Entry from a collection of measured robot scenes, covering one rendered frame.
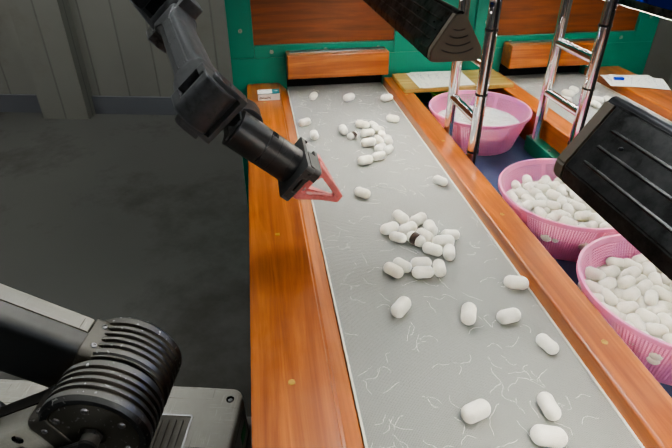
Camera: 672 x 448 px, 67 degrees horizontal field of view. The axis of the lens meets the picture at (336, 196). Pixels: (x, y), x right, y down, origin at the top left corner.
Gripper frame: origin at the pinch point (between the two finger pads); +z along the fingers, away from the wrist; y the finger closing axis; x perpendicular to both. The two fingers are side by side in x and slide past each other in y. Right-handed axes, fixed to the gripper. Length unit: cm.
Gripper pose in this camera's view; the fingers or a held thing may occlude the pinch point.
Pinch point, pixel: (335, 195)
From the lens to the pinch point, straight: 79.9
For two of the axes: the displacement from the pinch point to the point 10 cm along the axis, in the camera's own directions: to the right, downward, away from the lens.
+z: 7.4, 5.0, 4.5
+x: -6.5, 6.9, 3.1
